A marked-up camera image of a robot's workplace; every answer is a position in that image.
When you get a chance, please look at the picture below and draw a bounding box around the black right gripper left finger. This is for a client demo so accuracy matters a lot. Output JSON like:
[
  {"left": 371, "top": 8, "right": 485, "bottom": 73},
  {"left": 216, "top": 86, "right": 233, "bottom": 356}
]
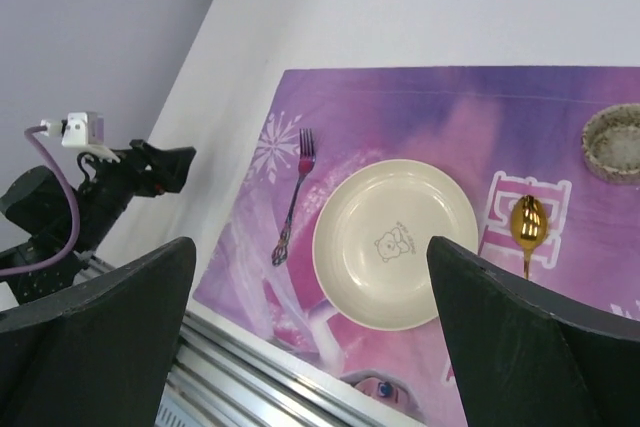
[{"left": 1, "top": 237, "right": 196, "bottom": 426}]

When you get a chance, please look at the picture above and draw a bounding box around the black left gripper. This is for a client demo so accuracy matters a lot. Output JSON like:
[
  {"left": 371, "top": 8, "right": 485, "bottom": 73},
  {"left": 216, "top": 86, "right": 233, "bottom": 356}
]
[{"left": 1, "top": 140, "right": 196, "bottom": 304}]

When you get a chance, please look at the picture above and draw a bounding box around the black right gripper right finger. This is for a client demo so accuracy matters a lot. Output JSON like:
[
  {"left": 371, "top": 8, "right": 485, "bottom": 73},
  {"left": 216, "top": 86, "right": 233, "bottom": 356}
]
[{"left": 426, "top": 236, "right": 639, "bottom": 426}]

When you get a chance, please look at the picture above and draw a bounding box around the gold spoon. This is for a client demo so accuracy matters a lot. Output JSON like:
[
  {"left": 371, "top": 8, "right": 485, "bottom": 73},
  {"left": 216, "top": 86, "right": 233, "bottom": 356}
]
[{"left": 510, "top": 195, "right": 548, "bottom": 280}]

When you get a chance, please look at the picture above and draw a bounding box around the cream round plate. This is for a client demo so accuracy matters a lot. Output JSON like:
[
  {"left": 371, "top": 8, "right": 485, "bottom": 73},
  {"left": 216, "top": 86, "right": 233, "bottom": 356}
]
[{"left": 312, "top": 159, "right": 479, "bottom": 331}]

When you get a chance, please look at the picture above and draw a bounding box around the purple Elsa placemat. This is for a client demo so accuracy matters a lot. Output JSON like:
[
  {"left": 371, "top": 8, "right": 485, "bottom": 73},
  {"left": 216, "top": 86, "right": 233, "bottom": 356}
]
[{"left": 193, "top": 66, "right": 639, "bottom": 426}]

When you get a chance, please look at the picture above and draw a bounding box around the small metal cup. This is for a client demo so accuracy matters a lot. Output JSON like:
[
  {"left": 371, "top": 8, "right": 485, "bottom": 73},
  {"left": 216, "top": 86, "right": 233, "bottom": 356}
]
[{"left": 581, "top": 103, "right": 639, "bottom": 185}]

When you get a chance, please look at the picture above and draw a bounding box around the silver purple fork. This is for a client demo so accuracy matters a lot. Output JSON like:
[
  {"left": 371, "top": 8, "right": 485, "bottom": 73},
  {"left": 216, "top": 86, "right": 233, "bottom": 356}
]
[{"left": 271, "top": 128, "right": 316, "bottom": 267}]

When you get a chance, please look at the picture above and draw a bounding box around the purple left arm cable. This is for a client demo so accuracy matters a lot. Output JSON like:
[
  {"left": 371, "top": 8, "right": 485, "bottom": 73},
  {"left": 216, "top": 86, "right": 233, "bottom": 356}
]
[{"left": 0, "top": 125, "right": 82, "bottom": 277}]

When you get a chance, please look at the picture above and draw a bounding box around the white slotted cable duct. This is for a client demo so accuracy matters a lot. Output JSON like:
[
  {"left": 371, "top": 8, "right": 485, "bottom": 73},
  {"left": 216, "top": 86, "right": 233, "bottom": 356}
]
[{"left": 154, "top": 386, "right": 212, "bottom": 427}]

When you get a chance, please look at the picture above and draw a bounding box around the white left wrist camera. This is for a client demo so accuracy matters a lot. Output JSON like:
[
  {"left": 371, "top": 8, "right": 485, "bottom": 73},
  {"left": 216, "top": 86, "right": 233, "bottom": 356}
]
[{"left": 40, "top": 111, "right": 120, "bottom": 162}]

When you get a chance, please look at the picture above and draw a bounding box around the aluminium mounting rail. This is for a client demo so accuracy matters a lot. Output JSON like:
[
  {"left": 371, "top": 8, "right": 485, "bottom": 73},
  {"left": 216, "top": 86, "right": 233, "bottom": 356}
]
[{"left": 74, "top": 254, "right": 391, "bottom": 427}]

